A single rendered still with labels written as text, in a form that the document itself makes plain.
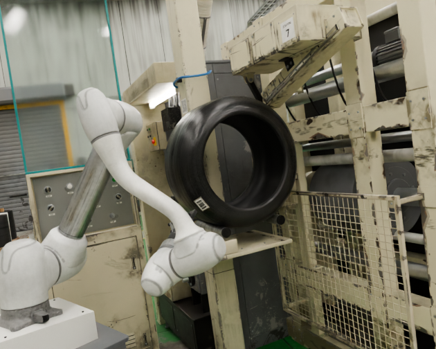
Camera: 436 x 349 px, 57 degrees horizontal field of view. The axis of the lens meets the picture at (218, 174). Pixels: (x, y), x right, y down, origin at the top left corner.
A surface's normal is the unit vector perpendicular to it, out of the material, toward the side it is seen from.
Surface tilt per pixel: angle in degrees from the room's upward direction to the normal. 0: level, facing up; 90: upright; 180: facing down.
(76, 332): 90
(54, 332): 90
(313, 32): 90
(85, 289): 90
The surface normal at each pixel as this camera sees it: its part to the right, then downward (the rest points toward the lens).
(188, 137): -0.36, -0.26
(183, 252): -0.50, -0.01
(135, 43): 0.24, 0.02
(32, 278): 0.75, -0.10
